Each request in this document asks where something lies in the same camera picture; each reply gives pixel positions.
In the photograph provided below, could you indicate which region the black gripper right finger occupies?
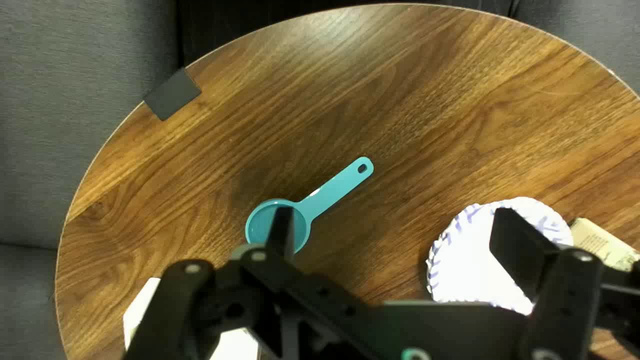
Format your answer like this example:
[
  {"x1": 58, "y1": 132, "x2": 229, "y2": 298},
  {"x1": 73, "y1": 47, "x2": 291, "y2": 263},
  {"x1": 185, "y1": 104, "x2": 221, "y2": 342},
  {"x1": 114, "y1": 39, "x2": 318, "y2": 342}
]
[{"x1": 488, "y1": 206, "x2": 606, "y2": 360}]

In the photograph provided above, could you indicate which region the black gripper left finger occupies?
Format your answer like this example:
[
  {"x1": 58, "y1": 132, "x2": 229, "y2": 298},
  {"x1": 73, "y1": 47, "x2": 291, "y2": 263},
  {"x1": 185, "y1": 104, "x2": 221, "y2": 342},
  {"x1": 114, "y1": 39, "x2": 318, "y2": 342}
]
[{"x1": 121, "y1": 204, "x2": 297, "y2": 360}]

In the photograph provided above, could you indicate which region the spice jar with red lid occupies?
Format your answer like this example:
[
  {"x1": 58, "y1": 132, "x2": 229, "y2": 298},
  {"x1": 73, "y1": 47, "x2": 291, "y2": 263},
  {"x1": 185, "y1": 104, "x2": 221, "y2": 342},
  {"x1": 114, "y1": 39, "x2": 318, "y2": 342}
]
[{"x1": 567, "y1": 216, "x2": 640, "y2": 271}]

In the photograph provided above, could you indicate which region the white patterned paper plate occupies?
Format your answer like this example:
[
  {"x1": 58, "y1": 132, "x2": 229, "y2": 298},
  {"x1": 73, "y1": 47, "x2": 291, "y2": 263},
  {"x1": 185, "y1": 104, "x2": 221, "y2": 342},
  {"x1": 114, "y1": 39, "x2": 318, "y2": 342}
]
[{"x1": 423, "y1": 196, "x2": 576, "y2": 317}]

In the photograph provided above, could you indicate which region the grey sofa cushion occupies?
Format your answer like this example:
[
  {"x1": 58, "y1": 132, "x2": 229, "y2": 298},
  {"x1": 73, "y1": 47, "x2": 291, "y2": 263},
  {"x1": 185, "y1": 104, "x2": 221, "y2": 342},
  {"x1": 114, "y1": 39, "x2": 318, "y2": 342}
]
[
  {"x1": 0, "y1": 0, "x2": 180, "y2": 250},
  {"x1": 0, "y1": 242, "x2": 67, "y2": 360}
]

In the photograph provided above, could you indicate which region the teal plastic measuring scoop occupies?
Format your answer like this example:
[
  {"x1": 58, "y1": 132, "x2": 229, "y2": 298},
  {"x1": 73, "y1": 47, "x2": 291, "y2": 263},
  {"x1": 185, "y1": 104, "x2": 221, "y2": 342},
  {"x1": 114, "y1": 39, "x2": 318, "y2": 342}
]
[{"x1": 243, "y1": 153, "x2": 376, "y2": 256}]

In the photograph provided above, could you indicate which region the dark tape patch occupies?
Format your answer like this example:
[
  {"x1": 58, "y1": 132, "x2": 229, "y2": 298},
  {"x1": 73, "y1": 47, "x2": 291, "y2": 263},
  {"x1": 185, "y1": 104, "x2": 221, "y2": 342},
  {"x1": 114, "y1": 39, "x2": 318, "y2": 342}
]
[{"x1": 141, "y1": 66, "x2": 204, "y2": 121}]

